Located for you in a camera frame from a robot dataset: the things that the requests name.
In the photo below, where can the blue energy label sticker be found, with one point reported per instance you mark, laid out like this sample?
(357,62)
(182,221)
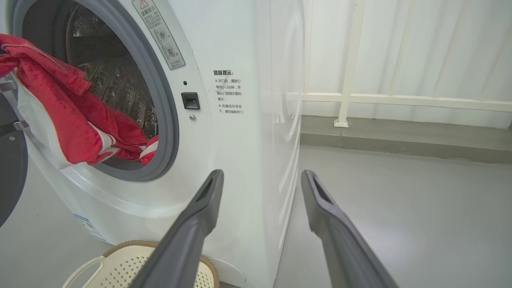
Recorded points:
(90,228)

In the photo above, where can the white front-load washing machine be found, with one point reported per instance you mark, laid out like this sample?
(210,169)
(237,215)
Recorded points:
(240,160)

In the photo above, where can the white metal railing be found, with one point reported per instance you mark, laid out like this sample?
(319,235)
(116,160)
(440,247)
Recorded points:
(346,98)

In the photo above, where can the red and white garment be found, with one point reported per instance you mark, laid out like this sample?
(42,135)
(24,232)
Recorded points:
(80,120)

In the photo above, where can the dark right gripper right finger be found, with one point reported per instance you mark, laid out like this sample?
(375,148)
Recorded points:
(340,244)

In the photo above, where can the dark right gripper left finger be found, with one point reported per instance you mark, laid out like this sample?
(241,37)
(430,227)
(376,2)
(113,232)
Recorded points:
(188,240)

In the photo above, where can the cream perforated laundry basket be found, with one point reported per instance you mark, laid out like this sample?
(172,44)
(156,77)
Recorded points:
(120,268)

